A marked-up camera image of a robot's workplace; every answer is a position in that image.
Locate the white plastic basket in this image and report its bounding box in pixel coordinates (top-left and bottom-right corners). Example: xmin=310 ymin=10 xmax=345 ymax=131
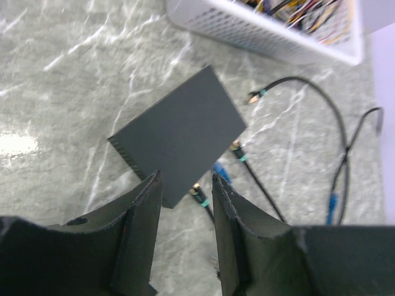
xmin=165 ymin=1 xmax=364 ymax=66

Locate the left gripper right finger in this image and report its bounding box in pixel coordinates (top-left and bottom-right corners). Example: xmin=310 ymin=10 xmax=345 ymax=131
xmin=212 ymin=175 xmax=394 ymax=295

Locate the black ethernet cable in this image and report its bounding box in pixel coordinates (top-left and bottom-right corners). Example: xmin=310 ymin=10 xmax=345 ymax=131
xmin=230 ymin=76 xmax=385 ymax=226

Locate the black network switch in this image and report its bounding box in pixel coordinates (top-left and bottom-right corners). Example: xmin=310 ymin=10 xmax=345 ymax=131
xmin=108 ymin=66 xmax=247 ymax=209

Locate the tangled colourful wires bundle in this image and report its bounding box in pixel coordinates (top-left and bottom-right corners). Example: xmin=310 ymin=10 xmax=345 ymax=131
xmin=243 ymin=0 xmax=352 ymax=46

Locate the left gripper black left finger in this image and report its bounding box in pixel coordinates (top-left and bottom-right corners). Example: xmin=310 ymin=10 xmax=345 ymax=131
xmin=1 ymin=171 xmax=163 ymax=295

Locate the blue ethernet cable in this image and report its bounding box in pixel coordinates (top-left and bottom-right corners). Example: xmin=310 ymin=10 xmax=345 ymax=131
xmin=211 ymin=162 xmax=340 ymax=225

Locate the grey ethernet cable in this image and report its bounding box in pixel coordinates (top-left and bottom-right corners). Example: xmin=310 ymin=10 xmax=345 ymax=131
xmin=188 ymin=183 xmax=215 ymax=221

